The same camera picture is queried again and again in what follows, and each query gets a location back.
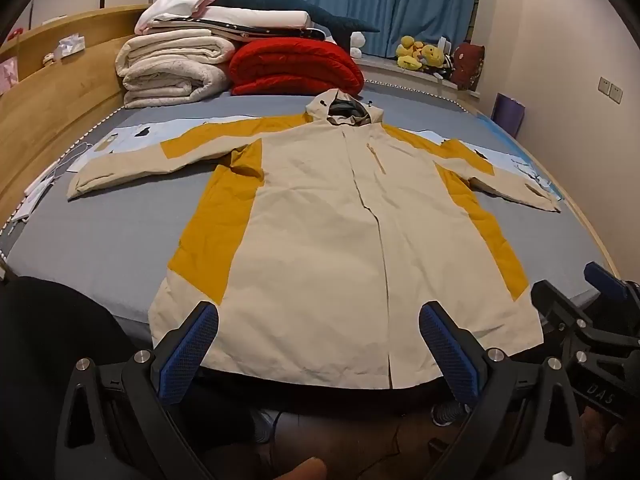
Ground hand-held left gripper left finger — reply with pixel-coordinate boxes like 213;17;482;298
54;301;221;480

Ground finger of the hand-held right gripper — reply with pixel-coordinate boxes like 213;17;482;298
583;261;640;307
530;282;640;350

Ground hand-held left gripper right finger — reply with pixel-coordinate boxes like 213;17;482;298
419;301;587;480

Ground beige and yellow hooded jacket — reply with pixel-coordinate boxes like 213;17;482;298
66;88;563;391

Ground person's right hand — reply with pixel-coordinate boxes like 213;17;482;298
581;406;640;480

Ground person's left hand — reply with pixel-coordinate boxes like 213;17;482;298
277;457;329;480

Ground grey sneaker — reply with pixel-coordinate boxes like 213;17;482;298
250;407;277;445
431;400;472;428

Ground purple bag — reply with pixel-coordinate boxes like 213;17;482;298
492;92;526;138

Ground light blue printed sheet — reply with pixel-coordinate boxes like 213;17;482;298
67;115;563;201

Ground dark red cushion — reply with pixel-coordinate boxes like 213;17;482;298
451;42;486;92

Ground folded white quilt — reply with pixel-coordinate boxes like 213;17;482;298
115;29;237;110

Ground wooden headboard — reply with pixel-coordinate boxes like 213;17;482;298
0;5;151;226

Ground yellow plush toys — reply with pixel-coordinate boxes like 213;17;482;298
396;35;446;72

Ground folded red quilt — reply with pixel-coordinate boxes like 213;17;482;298
228;36;365;97

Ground tissue pack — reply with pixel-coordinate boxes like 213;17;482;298
52;33;87;59

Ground black and white folded blanket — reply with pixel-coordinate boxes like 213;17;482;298
187;16;331;43

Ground folded white bedding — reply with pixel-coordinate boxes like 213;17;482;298
136;0;310;36

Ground blue curtain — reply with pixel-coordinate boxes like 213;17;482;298
286;0;485;58

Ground dark blue shark plush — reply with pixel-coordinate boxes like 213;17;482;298
212;0;382;45

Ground wall switch plate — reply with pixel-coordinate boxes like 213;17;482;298
598;76;623;105

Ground white cable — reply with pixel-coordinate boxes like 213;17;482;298
0;110;126;241

